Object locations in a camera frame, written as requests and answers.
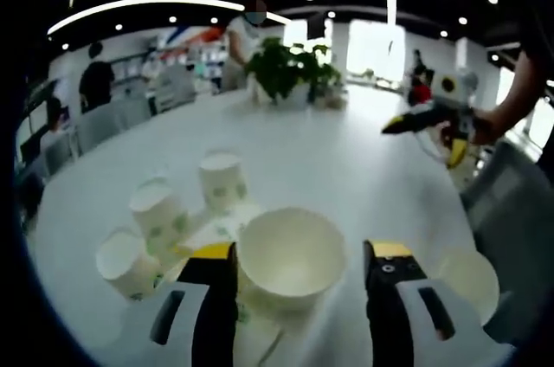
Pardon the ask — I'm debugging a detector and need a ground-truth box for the green potted plant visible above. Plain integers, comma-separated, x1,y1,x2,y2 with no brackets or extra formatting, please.
244,35,347,108

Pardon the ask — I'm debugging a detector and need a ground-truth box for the curved ceiling light strip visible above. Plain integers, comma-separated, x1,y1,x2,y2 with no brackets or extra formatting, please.
46,0,295,37

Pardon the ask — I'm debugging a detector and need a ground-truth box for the grey office chair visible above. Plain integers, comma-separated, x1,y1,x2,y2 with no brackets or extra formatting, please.
461,141,554,342

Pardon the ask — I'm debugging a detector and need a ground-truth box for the person's right hand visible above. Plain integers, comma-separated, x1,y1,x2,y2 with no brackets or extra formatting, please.
470,109,506,145

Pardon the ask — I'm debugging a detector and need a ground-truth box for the white table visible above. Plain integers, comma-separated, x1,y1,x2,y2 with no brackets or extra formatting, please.
25,83,477,367

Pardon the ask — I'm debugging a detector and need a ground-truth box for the white cable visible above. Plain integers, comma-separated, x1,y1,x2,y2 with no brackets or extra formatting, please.
415,128,451,164

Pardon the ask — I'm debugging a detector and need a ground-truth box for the white paper cup green print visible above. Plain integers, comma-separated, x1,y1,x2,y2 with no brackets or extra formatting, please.
128,178,191,255
233,293,287,367
436,248,501,327
94,230,164,301
197,150,248,212
185,202,261,251
236,206,348,312

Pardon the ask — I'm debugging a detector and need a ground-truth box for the person's dark clothing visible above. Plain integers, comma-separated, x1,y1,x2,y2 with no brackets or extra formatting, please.
514,7,554,169

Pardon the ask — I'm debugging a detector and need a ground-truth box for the grey partition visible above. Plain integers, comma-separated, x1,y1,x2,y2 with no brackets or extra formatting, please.
153,66,196,113

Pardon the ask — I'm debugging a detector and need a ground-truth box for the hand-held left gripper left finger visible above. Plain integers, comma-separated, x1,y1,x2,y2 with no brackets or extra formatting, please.
145,241,239,367

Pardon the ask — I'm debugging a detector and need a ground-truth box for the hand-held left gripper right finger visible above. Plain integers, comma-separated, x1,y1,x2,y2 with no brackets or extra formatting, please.
362,239,488,367

